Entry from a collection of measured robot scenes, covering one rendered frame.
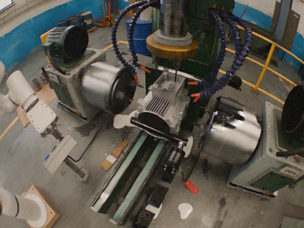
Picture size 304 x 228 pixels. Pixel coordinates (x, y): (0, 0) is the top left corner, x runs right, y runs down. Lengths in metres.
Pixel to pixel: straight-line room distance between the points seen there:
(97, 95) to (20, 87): 0.35
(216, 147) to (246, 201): 0.42
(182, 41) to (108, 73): 0.36
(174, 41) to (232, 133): 0.35
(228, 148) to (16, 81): 0.81
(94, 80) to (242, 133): 0.64
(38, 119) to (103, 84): 0.32
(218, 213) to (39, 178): 0.97
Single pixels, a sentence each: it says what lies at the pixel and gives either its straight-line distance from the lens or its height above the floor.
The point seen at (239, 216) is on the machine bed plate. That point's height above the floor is 0.80.
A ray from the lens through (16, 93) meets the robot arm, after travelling 0.63.
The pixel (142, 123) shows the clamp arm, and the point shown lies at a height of 1.03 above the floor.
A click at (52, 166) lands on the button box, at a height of 1.06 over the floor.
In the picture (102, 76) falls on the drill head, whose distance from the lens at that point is 0.70.
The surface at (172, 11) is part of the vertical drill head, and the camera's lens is 0.47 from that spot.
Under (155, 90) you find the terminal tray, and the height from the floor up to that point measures 1.13.
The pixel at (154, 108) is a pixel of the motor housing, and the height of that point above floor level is 1.11.
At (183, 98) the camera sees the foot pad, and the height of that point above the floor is 1.08.
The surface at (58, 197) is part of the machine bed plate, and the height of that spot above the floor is 0.80.
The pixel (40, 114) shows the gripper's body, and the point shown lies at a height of 1.18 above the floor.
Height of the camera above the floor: 1.53
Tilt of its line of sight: 49 degrees down
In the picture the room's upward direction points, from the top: straight up
